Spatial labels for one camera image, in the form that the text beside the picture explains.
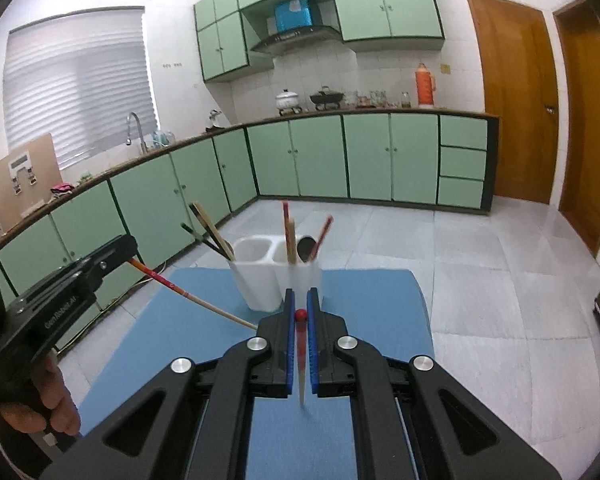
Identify range hood blue cover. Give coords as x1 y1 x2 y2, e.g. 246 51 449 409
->
249 0 341 56

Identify cardboard box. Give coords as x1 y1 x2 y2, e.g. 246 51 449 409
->
0 133 62 233

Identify metal kettle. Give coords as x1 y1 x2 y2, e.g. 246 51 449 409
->
206 108 225 133

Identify wooden door left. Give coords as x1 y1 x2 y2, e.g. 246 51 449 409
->
468 0 558 204

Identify red patterned chopstick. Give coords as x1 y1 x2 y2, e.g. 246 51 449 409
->
126 258 259 332
294 309 308 408
309 215 334 261
282 200 291 254

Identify black chopstick silver band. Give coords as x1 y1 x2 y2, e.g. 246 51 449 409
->
180 222 228 260

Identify white twin utensil holder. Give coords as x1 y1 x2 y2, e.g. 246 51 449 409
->
228 235 322 313

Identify chrome sink faucet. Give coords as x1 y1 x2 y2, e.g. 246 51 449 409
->
125 112 148 154

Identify green lower kitchen cabinets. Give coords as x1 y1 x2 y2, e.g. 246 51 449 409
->
0 109 501 351

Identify white cooking pot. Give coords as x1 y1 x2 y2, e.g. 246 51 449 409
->
275 89 302 116

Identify green kitchen cabinets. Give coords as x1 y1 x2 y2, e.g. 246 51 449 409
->
194 0 445 82
0 109 501 351

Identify window blinds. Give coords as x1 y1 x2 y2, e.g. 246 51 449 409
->
3 6 158 169

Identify green upper kitchen cabinets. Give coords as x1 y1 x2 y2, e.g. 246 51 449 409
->
194 0 445 82

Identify plain bamboo chopstick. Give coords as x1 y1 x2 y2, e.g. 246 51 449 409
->
194 201 237 262
286 219 297 264

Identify wooden door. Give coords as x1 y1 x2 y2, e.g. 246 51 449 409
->
468 0 558 204
555 1 600 255

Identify wooden door right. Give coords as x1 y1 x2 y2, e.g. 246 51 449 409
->
555 1 600 255

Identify orange thermos flask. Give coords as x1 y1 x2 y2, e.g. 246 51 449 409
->
415 63 436 107

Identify glass jars on counter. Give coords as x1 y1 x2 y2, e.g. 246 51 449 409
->
343 90 412 110

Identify black wok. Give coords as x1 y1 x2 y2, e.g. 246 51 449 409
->
310 86 344 112

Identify person's left hand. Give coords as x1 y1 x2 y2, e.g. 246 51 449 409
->
0 352 81 436

